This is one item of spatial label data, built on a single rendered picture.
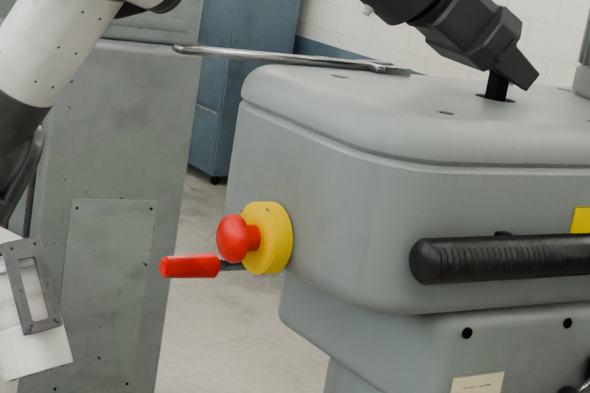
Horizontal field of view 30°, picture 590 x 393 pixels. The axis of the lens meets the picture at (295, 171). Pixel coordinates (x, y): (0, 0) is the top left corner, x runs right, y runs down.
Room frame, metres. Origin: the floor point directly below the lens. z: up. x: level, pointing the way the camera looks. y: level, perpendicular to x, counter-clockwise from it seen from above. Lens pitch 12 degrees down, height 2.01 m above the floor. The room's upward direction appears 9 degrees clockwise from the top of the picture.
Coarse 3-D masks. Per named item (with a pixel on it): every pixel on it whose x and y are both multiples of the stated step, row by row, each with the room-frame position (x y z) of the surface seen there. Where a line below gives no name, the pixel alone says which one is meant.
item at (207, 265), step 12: (168, 264) 0.94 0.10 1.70; (180, 264) 0.94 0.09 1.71; (192, 264) 0.95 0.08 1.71; (204, 264) 0.95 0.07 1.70; (216, 264) 0.96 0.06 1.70; (228, 264) 0.97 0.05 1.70; (240, 264) 0.98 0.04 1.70; (168, 276) 0.93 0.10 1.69; (180, 276) 0.94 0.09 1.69; (192, 276) 0.95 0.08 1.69; (204, 276) 0.95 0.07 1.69
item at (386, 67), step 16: (176, 48) 0.95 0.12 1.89; (192, 48) 0.95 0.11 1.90; (208, 48) 0.96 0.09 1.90; (224, 48) 0.98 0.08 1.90; (304, 64) 1.02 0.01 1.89; (320, 64) 1.03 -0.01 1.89; (336, 64) 1.04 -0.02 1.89; (352, 64) 1.04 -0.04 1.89; (368, 64) 1.06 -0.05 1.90; (384, 64) 1.09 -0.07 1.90
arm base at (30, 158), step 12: (36, 132) 1.17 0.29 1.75; (36, 144) 1.16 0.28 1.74; (24, 156) 1.15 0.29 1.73; (36, 156) 1.15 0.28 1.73; (24, 168) 1.15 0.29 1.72; (12, 180) 1.14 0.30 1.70; (24, 180) 1.15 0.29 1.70; (0, 192) 1.15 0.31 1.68; (12, 192) 1.14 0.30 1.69; (0, 204) 1.14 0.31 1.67; (12, 204) 1.14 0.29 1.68; (0, 216) 1.14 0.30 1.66
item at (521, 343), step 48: (288, 288) 1.02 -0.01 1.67; (336, 336) 0.95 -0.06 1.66; (384, 336) 0.90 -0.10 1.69; (432, 336) 0.85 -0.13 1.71; (480, 336) 0.87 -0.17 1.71; (528, 336) 0.90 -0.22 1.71; (576, 336) 0.93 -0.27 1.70; (384, 384) 0.89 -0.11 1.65; (432, 384) 0.85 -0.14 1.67; (480, 384) 0.87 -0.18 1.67; (528, 384) 0.91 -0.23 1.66; (576, 384) 0.94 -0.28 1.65
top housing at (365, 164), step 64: (256, 128) 0.93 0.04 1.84; (320, 128) 0.85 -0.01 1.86; (384, 128) 0.81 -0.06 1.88; (448, 128) 0.82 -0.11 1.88; (512, 128) 0.86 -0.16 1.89; (576, 128) 0.91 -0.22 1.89; (256, 192) 0.91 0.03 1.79; (320, 192) 0.84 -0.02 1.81; (384, 192) 0.80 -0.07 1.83; (448, 192) 0.81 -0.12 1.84; (512, 192) 0.85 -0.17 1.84; (576, 192) 0.90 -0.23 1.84; (320, 256) 0.83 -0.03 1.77; (384, 256) 0.80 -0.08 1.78
